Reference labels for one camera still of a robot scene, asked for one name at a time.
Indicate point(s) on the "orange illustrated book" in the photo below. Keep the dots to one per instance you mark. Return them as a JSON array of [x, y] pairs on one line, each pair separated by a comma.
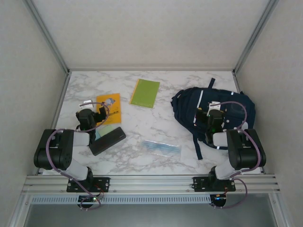
[[113, 106]]

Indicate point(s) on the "light green sticky notepad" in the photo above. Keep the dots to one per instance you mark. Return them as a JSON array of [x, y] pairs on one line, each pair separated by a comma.
[[106, 130]]

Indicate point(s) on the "navy blue backpack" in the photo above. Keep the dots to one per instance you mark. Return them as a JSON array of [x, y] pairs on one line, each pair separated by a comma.
[[187, 106]]

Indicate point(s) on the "black pencil case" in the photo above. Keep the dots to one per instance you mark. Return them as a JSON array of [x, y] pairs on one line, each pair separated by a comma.
[[107, 142]]

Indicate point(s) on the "green notebook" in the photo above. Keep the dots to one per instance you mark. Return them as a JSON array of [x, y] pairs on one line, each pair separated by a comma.
[[145, 93]]

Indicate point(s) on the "clear plastic ruler pack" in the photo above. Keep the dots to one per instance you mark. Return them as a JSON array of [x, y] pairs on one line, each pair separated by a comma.
[[161, 148]]

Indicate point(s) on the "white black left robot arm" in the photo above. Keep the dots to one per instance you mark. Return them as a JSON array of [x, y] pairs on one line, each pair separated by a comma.
[[59, 151]]

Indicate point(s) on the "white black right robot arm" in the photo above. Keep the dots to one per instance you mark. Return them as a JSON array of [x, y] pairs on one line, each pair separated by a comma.
[[243, 146]]

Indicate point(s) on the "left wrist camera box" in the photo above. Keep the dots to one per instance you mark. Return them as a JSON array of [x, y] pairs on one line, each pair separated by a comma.
[[85, 102]]

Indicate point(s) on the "aluminium side table rail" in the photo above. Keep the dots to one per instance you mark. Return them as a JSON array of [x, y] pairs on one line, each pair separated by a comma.
[[262, 171], [62, 94]]

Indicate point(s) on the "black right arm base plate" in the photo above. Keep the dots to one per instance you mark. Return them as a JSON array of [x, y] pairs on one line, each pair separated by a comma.
[[201, 183]]

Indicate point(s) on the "aluminium back frame bar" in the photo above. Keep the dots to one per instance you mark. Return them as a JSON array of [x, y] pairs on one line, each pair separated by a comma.
[[151, 69]]

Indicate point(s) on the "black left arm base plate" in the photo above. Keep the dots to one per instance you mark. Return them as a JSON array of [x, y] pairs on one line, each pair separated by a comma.
[[101, 183]]

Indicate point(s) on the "aluminium mounting rail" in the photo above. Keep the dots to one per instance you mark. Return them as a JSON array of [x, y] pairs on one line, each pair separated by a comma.
[[151, 183]]

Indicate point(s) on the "aluminium frame post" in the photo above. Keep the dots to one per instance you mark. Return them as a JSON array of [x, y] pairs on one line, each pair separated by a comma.
[[48, 35], [255, 35]]

